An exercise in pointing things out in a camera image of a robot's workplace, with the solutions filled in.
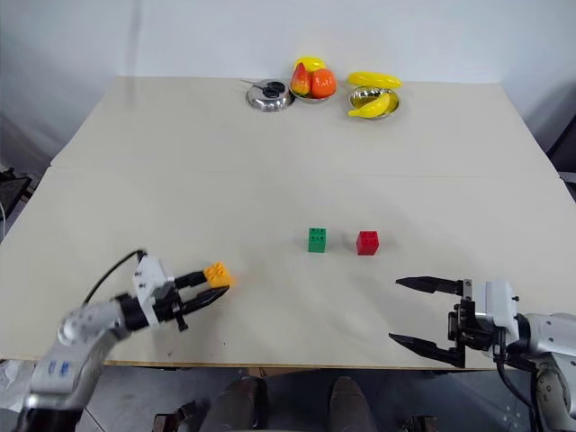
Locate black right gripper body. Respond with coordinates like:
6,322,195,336
446,278,502,353

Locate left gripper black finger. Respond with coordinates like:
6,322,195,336
174,268,210,290
184,287,230,316

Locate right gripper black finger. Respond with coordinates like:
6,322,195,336
395,275,464,297
388,332,467,370

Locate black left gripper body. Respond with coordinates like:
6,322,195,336
155,278,190,333

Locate orange toy brick cube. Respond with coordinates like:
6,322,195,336
202,261,238,290

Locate red toy brick cube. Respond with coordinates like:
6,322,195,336
355,230,380,257

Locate dark rounded shape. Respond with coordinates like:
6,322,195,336
210,376,271,432
328,375,377,432

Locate green toy brick cube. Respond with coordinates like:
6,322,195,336
307,227,329,254

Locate clear plastic bag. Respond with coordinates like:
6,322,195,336
0,359,38,402

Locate dark chair beside table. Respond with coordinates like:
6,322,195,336
545,107,576,199

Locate steel lid with black knob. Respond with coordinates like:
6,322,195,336
245,79,296,113

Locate black equipment beside table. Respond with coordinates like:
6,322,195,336
0,166,35,236

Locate steel bowl with banana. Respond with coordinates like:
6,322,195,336
348,85,401,120

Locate long yellow toy banana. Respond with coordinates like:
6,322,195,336
346,71,403,90

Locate steel bowl with round fruit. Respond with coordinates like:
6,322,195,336
289,80,338,105

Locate red-yellow toy peach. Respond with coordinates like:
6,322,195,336
290,62,314,98

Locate orange toy fruit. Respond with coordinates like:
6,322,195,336
310,67,338,100

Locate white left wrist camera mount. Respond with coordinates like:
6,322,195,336
132,255,176,328

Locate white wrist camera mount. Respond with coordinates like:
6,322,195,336
132,255,176,328
472,281,520,337

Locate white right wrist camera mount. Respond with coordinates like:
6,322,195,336
472,281,520,337

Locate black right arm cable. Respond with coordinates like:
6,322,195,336
492,328,541,424

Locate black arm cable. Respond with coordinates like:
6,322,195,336
492,328,541,424
83,248,149,307

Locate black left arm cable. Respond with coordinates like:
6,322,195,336
83,248,149,307

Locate brown frame piece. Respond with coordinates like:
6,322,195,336
151,399,211,432

